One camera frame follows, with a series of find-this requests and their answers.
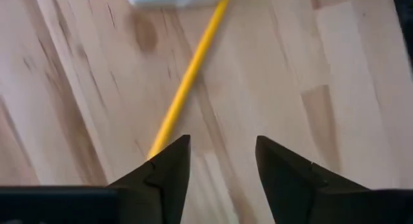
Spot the black aluminium table frame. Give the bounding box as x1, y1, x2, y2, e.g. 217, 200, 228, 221
391, 0, 413, 68

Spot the yellow pencil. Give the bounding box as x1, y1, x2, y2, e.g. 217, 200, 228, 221
146, 0, 232, 161

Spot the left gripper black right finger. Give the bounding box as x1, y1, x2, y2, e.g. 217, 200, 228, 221
255, 135, 372, 224

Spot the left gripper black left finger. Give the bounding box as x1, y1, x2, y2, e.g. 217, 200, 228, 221
106, 134, 192, 224

